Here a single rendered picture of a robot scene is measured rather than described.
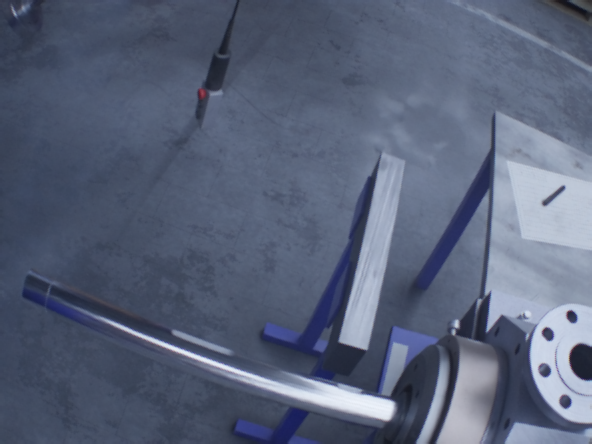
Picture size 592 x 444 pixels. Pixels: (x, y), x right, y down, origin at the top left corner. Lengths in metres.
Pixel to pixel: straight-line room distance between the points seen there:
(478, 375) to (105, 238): 1.85
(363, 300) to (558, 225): 0.73
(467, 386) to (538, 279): 0.84
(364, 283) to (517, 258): 0.48
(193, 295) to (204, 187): 0.49
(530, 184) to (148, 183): 1.49
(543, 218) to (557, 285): 0.24
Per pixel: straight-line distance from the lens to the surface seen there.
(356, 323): 1.87
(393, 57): 4.06
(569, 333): 1.36
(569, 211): 2.43
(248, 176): 3.23
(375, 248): 2.01
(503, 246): 2.19
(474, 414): 1.38
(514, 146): 2.50
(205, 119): 2.06
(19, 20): 2.26
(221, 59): 1.93
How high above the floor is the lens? 2.37
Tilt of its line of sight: 48 degrees down
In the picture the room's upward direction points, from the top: 22 degrees clockwise
